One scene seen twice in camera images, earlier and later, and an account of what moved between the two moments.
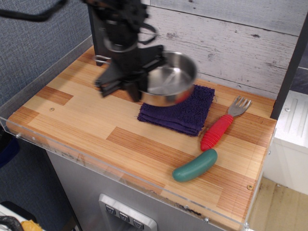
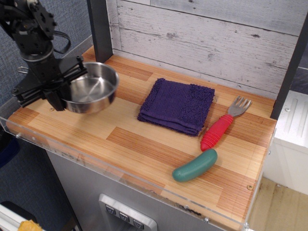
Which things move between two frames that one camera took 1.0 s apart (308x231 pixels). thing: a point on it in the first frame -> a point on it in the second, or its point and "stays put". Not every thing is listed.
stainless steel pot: x=173 y=82 -> x=94 y=91
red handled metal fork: x=212 y=135 stays put
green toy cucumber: x=193 y=168 stays put
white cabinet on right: x=286 y=164 stays put
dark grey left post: x=96 y=15 stays put
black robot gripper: x=128 y=67 -> x=52 y=77
